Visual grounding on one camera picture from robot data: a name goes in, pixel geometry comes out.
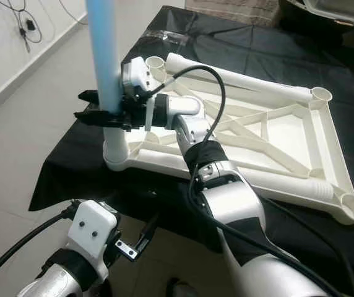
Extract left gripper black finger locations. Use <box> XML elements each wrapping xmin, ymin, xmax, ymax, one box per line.
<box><xmin>140</xmin><ymin>213</ymin><xmax>160</xmax><ymax>254</ymax></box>

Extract black round basin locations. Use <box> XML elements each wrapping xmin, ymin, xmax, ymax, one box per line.
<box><xmin>277</xmin><ymin>0</ymin><xmax>354</xmax><ymax>50</ymax></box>

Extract black tablecloth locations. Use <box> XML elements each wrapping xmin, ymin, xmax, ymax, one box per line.
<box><xmin>28</xmin><ymin>6</ymin><xmax>354</xmax><ymax>291</ymax></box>

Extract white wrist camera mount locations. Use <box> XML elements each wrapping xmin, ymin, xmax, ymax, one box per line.
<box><xmin>121</xmin><ymin>57</ymin><xmax>156</xmax><ymax>131</ymax></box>
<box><xmin>67</xmin><ymin>199</ymin><xmax>119</xmax><ymax>260</ymax></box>

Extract white plastic children table top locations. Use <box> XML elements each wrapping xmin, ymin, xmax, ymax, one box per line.
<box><xmin>103</xmin><ymin>54</ymin><xmax>354</xmax><ymax>225</ymax></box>

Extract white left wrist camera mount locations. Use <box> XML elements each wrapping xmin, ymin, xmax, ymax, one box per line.
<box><xmin>67</xmin><ymin>199</ymin><xmax>119</xmax><ymax>260</ymax></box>

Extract patterned beige bench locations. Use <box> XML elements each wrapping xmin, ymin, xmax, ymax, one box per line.
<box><xmin>184</xmin><ymin>0</ymin><xmax>283</xmax><ymax>12</ymax></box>

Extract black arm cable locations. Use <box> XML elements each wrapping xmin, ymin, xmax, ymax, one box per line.
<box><xmin>143</xmin><ymin>64</ymin><xmax>354</xmax><ymax>297</ymax></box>
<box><xmin>0</xmin><ymin>207</ymin><xmax>76</xmax><ymax>295</ymax></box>

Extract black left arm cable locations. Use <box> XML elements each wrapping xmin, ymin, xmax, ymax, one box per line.
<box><xmin>0</xmin><ymin>207</ymin><xmax>76</xmax><ymax>295</ymax></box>

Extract clear plastic storage box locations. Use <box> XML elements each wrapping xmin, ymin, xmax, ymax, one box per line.
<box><xmin>295</xmin><ymin>0</ymin><xmax>354</xmax><ymax>28</ymax></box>

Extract black wall cable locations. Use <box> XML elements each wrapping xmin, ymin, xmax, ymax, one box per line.
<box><xmin>0</xmin><ymin>0</ymin><xmax>79</xmax><ymax>53</ymax></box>

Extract clear plastic wrap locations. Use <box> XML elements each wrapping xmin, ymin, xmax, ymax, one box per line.
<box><xmin>143</xmin><ymin>28</ymin><xmax>187</xmax><ymax>45</ymax></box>

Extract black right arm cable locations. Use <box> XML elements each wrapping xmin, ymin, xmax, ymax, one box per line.
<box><xmin>143</xmin><ymin>64</ymin><xmax>354</xmax><ymax>297</ymax></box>

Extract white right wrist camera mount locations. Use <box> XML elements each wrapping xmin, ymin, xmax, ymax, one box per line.
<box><xmin>121</xmin><ymin>57</ymin><xmax>156</xmax><ymax>131</ymax></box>

